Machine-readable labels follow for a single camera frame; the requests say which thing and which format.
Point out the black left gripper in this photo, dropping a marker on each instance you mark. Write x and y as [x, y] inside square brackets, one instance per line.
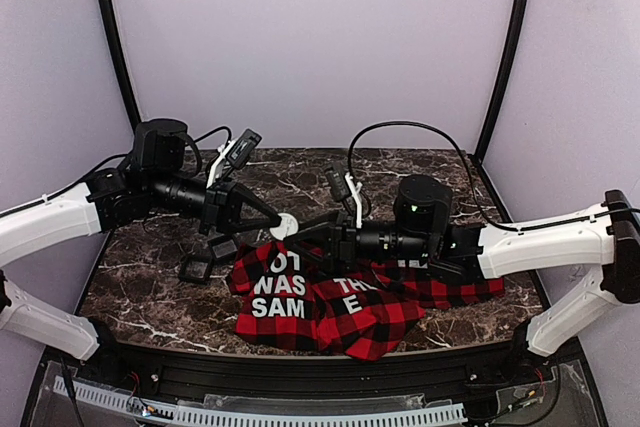
[220, 207]

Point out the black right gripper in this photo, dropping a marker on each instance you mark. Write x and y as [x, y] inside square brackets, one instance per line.
[341, 240]

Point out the round silver brooch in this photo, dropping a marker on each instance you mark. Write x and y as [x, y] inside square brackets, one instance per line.
[288, 226]

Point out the red black plaid shirt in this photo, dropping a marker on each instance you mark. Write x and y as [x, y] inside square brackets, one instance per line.
[289, 304]

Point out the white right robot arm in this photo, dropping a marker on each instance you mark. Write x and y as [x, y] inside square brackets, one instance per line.
[604, 236]

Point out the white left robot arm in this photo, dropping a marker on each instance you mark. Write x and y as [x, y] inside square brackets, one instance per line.
[87, 207]

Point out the small black open box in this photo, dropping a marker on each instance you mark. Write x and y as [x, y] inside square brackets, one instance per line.
[197, 268]

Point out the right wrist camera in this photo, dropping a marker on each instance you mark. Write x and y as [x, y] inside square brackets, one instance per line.
[345, 191]

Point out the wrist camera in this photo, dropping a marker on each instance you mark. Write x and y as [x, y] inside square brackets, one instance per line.
[233, 156]
[345, 191]

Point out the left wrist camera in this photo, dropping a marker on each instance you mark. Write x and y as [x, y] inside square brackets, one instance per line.
[233, 156]

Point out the white slotted cable duct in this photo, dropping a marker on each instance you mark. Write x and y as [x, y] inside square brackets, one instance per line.
[218, 410]

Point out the black front frame rail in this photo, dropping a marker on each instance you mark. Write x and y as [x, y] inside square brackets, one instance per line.
[171, 373]

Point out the black vertical frame post left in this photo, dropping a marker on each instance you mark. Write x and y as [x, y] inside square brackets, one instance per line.
[119, 64]

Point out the black vertical frame post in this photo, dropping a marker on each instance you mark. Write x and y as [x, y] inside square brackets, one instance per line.
[503, 74]
[119, 64]

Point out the black vertical frame post right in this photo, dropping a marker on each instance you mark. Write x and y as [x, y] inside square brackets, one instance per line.
[503, 74]

